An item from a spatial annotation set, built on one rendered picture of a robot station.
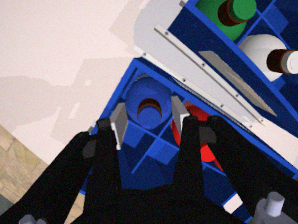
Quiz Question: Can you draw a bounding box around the blue crate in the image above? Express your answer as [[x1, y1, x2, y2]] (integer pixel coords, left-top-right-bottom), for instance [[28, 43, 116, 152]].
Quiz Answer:
[[167, 0, 298, 138], [99, 56, 298, 223]]

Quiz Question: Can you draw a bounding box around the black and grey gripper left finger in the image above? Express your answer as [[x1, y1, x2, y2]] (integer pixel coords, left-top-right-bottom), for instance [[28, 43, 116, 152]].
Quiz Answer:
[[0, 102, 128, 224]]

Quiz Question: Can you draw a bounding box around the white bottle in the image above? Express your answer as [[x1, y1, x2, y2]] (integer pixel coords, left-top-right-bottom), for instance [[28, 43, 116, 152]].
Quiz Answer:
[[238, 34, 298, 82]]

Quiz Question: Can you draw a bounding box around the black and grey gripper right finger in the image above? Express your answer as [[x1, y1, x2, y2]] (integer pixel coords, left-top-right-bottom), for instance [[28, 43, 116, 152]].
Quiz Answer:
[[164, 96, 298, 224]]

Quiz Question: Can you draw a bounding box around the green bottle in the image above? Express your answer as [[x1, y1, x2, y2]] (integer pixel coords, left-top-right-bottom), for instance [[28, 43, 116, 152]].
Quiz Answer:
[[195, 0, 257, 41]]

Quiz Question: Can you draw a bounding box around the blue bottle with grey label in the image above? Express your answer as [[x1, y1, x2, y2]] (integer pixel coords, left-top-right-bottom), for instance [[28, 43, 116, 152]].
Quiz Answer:
[[125, 73, 173, 129]]

